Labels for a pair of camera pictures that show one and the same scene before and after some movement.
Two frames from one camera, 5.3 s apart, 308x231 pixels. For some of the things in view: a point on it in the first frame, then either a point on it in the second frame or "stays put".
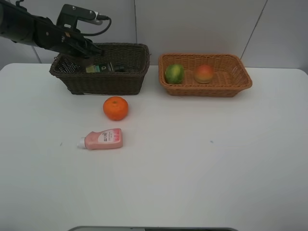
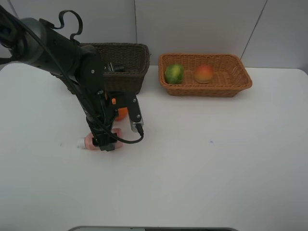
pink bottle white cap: [110, 138] stays put
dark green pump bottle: [110, 67] stays put
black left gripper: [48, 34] -> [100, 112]
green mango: [174, 73] stays put
